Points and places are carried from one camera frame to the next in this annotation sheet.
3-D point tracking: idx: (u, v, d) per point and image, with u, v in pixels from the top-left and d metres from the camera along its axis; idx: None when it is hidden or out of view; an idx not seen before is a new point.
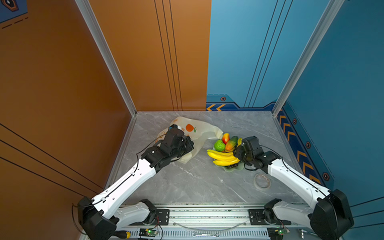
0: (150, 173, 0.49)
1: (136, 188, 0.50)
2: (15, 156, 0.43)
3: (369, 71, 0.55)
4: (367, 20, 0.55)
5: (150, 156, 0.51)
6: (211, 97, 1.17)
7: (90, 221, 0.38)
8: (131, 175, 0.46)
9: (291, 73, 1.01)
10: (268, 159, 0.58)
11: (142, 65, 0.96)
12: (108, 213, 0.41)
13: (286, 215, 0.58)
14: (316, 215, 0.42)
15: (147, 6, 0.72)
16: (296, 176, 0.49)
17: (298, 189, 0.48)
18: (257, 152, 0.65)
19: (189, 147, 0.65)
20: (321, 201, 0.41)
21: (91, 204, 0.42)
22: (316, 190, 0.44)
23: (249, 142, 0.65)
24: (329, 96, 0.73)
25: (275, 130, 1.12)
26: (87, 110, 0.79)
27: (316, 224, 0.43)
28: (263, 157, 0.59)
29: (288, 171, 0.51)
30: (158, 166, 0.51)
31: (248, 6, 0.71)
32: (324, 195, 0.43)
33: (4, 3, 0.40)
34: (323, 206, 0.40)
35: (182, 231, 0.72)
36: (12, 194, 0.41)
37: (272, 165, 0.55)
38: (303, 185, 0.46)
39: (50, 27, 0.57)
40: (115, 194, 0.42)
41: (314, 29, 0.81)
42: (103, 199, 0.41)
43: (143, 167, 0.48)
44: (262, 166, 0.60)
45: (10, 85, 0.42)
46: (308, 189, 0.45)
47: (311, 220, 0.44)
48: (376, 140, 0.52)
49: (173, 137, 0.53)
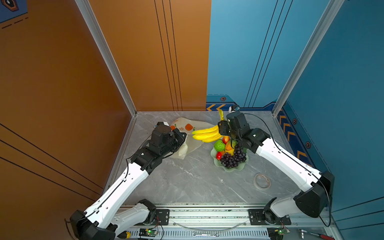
0: (143, 176, 0.48)
1: (130, 193, 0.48)
2: (15, 155, 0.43)
3: (368, 71, 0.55)
4: (367, 19, 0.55)
5: (141, 159, 0.49)
6: (211, 97, 1.17)
7: (86, 233, 0.37)
8: (122, 181, 0.45)
9: (291, 73, 1.01)
10: (258, 138, 0.52)
11: (142, 65, 0.96)
12: (103, 223, 0.40)
13: (282, 209, 0.59)
14: (306, 197, 0.43)
15: (147, 6, 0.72)
16: (288, 158, 0.47)
17: (289, 171, 0.46)
18: (244, 130, 0.57)
19: (181, 140, 0.63)
20: (314, 185, 0.41)
21: (85, 216, 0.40)
22: (309, 174, 0.43)
23: (238, 119, 0.55)
24: (330, 97, 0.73)
25: (275, 130, 1.12)
26: (88, 111, 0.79)
27: (302, 203, 0.45)
28: (252, 136, 0.53)
29: (280, 152, 0.48)
30: (149, 168, 0.50)
31: (248, 6, 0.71)
32: (317, 178, 0.42)
33: (4, 3, 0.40)
34: (316, 191, 0.40)
35: (182, 231, 0.72)
36: (12, 195, 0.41)
37: (264, 146, 0.50)
38: (296, 169, 0.44)
39: (50, 28, 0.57)
40: (109, 203, 0.41)
41: (314, 29, 0.81)
42: (96, 210, 0.40)
43: (134, 171, 0.47)
44: (251, 146, 0.54)
45: (11, 85, 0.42)
46: (302, 173, 0.44)
47: (298, 199, 0.46)
48: (375, 141, 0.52)
49: (160, 136, 0.51)
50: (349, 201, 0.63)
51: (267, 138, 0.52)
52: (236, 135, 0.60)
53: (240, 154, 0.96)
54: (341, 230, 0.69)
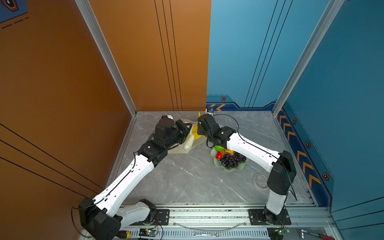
0: (149, 168, 0.50)
1: (137, 184, 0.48)
2: (15, 155, 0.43)
3: (368, 72, 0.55)
4: (367, 19, 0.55)
5: (147, 151, 0.51)
6: (211, 97, 1.17)
7: (95, 220, 0.37)
8: (130, 171, 0.46)
9: (291, 73, 1.01)
10: (226, 134, 0.59)
11: (142, 64, 0.96)
12: (111, 211, 0.41)
13: (273, 202, 0.60)
14: (273, 178, 0.48)
15: (147, 6, 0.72)
16: (252, 146, 0.53)
17: (255, 157, 0.52)
18: (214, 130, 0.64)
19: (186, 132, 0.65)
20: (275, 164, 0.46)
21: (93, 204, 0.40)
22: (270, 155, 0.49)
23: (206, 120, 0.62)
24: (330, 96, 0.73)
25: (275, 130, 1.12)
26: (88, 111, 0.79)
27: (272, 184, 0.50)
28: (220, 133, 0.59)
29: (245, 143, 0.54)
30: (155, 160, 0.52)
31: (248, 6, 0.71)
32: (276, 158, 0.48)
33: (4, 3, 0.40)
34: (277, 169, 0.45)
35: (182, 231, 0.72)
36: (12, 194, 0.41)
37: (230, 140, 0.57)
38: (259, 153, 0.51)
39: (50, 27, 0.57)
40: (117, 191, 0.42)
41: (314, 28, 0.81)
42: (104, 198, 0.41)
43: (141, 162, 0.48)
44: (222, 143, 0.60)
45: (11, 85, 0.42)
46: (263, 156, 0.50)
47: (269, 181, 0.51)
48: (376, 141, 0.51)
49: (163, 130, 0.51)
50: (349, 201, 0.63)
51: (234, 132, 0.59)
52: (208, 135, 0.66)
53: (240, 154, 0.96)
54: (341, 230, 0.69)
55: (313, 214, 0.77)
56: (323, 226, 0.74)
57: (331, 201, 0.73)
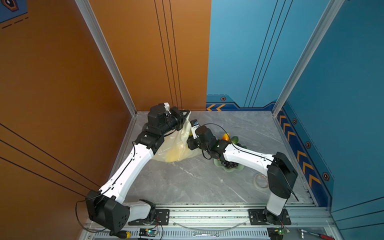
0: (149, 154, 0.51)
1: (139, 171, 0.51)
2: (15, 155, 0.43)
3: (368, 72, 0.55)
4: (367, 19, 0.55)
5: (144, 140, 0.52)
6: (211, 97, 1.17)
7: (105, 207, 0.38)
8: (131, 159, 0.47)
9: (291, 73, 1.01)
10: (222, 147, 0.61)
11: (142, 64, 0.96)
12: (120, 198, 0.42)
13: (275, 205, 0.60)
14: (272, 181, 0.48)
15: (147, 6, 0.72)
16: (247, 153, 0.54)
17: (251, 164, 0.53)
18: (212, 143, 0.66)
19: (181, 118, 0.64)
20: (270, 167, 0.47)
21: (101, 194, 0.41)
22: (264, 160, 0.50)
23: (205, 134, 0.63)
24: (330, 96, 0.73)
25: (275, 130, 1.12)
26: (88, 111, 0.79)
27: (274, 188, 0.50)
28: (217, 147, 0.62)
29: (240, 152, 0.56)
30: (154, 147, 0.53)
31: (248, 6, 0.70)
32: (270, 161, 0.49)
33: (4, 3, 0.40)
34: (272, 171, 0.45)
35: (182, 231, 0.72)
36: (12, 194, 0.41)
37: (226, 151, 0.59)
38: (254, 159, 0.52)
39: (51, 28, 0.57)
40: (122, 179, 0.43)
41: (314, 28, 0.81)
42: (111, 187, 0.42)
43: (141, 150, 0.50)
44: (219, 156, 0.63)
45: (10, 85, 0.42)
46: (258, 161, 0.51)
47: (270, 185, 0.50)
48: (376, 140, 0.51)
49: (156, 117, 0.52)
50: (349, 201, 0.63)
51: (229, 144, 0.61)
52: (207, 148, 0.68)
53: None
54: (341, 230, 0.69)
55: (313, 213, 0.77)
56: (323, 226, 0.74)
57: (331, 201, 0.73)
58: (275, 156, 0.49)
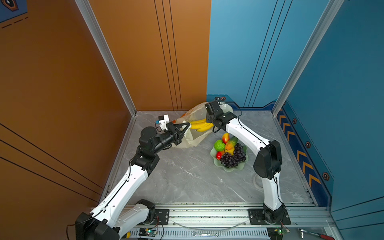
0: (144, 177, 0.52)
1: (133, 192, 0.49)
2: (15, 156, 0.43)
3: (369, 71, 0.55)
4: (367, 19, 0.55)
5: (140, 161, 0.53)
6: (211, 97, 1.17)
7: (96, 232, 0.37)
8: (126, 181, 0.48)
9: (291, 73, 1.01)
10: (227, 119, 0.65)
11: (143, 64, 0.97)
12: (112, 222, 0.41)
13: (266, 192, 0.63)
14: (258, 161, 0.54)
15: (147, 6, 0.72)
16: (248, 132, 0.59)
17: (247, 142, 0.58)
18: (218, 114, 0.71)
19: (177, 134, 0.62)
20: (262, 149, 0.53)
21: (92, 217, 0.41)
22: (260, 142, 0.55)
23: (211, 105, 0.70)
24: (330, 96, 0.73)
25: (275, 130, 1.12)
26: (88, 111, 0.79)
27: (258, 168, 0.56)
28: (223, 117, 0.66)
29: (242, 128, 0.61)
30: (149, 169, 0.54)
31: (248, 6, 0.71)
32: (265, 144, 0.54)
33: (4, 3, 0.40)
34: (263, 153, 0.51)
35: (182, 231, 0.72)
36: (12, 194, 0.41)
37: (230, 123, 0.63)
38: (252, 139, 0.57)
39: (50, 28, 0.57)
40: (115, 201, 0.43)
41: (314, 28, 0.81)
42: (103, 209, 0.41)
43: (136, 171, 0.51)
44: (222, 125, 0.67)
45: (11, 86, 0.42)
46: (255, 141, 0.56)
47: (255, 164, 0.57)
48: (376, 141, 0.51)
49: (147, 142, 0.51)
50: (349, 201, 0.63)
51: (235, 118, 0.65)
52: (209, 118, 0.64)
53: (240, 154, 0.96)
54: (341, 230, 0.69)
55: (313, 213, 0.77)
56: (323, 226, 0.74)
57: (330, 201, 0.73)
58: (272, 142, 0.54)
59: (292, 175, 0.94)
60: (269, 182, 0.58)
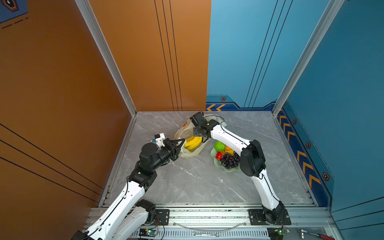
0: (140, 193, 0.53)
1: (130, 208, 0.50)
2: (15, 155, 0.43)
3: (368, 71, 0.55)
4: (366, 19, 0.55)
5: (137, 177, 0.55)
6: (211, 97, 1.17)
7: None
8: (122, 198, 0.49)
9: (291, 73, 1.01)
10: (211, 125, 0.70)
11: (142, 64, 0.96)
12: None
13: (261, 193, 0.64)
14: (242, 160, 0.58)
15: (147, 6, 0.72)
16: (230, 135, 0.64)
17: (231, 144, 0.63)
18: (202, 123, 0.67)
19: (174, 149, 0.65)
20: (245, 149, 0.57)
21: (87, 236, 0.41)
22: (242, 143, 0.60)
23: (194, 116, 0.77)
24: (330, 96, 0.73)
25: (275, 130, 1.12)
26: (88, 111, 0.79)
27: (244, 166, 0.60)
28: (206, 125, 0.71)
29: (224, 132, 0.65)
30: (146, 185, 0.55)
31: (248, 6, 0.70)
32: (246, 144, 0.59)
33: (4, 3, 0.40)
34: (244, 152, 0.56)
35: (182, 231, 0.72)
36: (12, 194, 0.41)
37: (213, 130, 0.68)
38: (234, 141, 0.61)
39: (50, 28, 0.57)
40: (111, 219, 0.44)
41: (314, 29, 0.81)
42: (99, 227, 0.42)
43: (133, 188, 0.51)
44: (207, 132, 0.72)
45: (11, 85, 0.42)
46: (236, 143, 0.60)
47: (241, 164, 0.61)
48: (376, 141, 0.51)
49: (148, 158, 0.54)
50: (349, 201, 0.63)
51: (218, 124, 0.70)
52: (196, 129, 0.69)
53: None
54: (341, 230, 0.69)
55: (313, 214, 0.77)
56: (323, 226, 0.74)
57: (331, 201, 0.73)
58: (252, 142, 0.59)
59: (292, 175, 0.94)
60: (258, 180, 0.61)
